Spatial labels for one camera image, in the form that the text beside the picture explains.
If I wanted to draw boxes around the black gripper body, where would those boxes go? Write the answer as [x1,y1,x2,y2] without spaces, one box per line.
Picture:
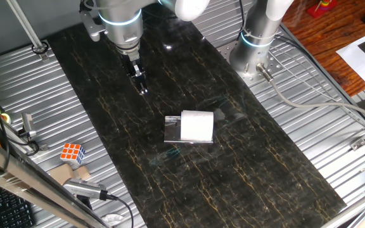
[120,52,146,86]

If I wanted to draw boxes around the chrome metal roll shelf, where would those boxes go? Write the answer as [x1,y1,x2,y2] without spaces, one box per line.
[163,115,214,145]

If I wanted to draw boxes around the white toilet paper roll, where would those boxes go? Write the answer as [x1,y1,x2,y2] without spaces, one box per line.
[180,110,215,143]

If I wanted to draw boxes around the orange white Rubik's cube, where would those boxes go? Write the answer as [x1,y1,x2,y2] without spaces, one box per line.
[60,142,86,165]

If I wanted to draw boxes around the small wooden block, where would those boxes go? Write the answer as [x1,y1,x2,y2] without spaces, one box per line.
[75,165,91,181]

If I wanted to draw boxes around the slanted metal pole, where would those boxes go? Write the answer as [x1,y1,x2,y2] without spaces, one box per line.
[6,0,49,61]

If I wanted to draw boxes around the large wooden block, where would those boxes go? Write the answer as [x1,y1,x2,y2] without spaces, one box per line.
[48,163,75,186]

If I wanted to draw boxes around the crumpled white plastic bag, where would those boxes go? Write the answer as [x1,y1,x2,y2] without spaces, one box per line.
[101,213,126,227]

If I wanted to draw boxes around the black marble pattern mat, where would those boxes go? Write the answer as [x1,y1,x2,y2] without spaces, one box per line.
[46,0,347,228]

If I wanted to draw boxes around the black computer keyboard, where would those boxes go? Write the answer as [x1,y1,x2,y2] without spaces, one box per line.
[0,185,36,228]

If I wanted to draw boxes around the brown wooden table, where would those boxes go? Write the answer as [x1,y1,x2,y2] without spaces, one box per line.
[280,0,365,98]

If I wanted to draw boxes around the white marker paper sheet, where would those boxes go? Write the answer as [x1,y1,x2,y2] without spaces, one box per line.
[336,30,365,85]

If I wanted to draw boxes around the thin grey wrist cable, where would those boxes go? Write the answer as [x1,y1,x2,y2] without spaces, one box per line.
[81,0,107,11]

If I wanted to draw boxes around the silver depth camera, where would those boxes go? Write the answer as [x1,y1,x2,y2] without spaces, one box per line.
[62,177,109,201]

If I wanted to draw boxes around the small grey camera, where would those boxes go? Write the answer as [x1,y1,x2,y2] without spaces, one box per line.
[18,113,37,139]

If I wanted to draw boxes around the black camera cable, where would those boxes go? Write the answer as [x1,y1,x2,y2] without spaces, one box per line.
[106,194,135,228]

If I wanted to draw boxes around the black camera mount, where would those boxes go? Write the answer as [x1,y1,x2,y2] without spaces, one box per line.
[76,194,93,210]

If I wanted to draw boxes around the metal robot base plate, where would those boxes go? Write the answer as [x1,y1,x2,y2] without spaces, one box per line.
[217,34,285,88]

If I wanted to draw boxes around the aluminium frame beam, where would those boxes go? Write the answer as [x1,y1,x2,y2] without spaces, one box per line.
[0,131,110,228]

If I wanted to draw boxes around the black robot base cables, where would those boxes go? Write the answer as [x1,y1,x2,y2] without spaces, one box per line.
[274,33,316,69]

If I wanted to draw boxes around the thick grey robot cable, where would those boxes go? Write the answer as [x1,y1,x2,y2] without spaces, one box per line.
[255,62,365,126]

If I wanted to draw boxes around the red ring stacking toy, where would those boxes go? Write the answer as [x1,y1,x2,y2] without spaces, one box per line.
[307,0,338,19]

